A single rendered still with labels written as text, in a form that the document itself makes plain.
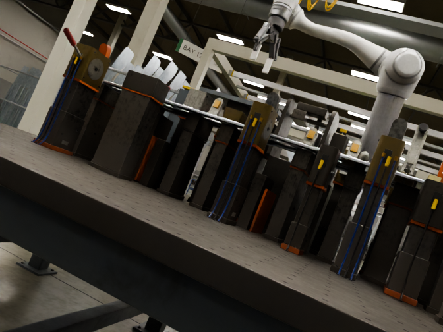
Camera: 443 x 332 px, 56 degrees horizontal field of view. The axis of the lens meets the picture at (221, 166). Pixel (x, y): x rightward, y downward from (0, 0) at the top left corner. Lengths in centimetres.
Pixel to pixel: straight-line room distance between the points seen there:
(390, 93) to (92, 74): 107
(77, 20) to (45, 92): 87
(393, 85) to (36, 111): 399
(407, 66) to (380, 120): 21
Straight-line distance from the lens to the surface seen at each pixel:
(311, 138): 146
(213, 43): 829
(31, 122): 496
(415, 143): 148
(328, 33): 195
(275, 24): 186
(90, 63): 147
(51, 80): 498
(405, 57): 165
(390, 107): 169
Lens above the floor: 77
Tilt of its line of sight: 4 degrees up
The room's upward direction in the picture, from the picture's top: 22 degrees clockwise
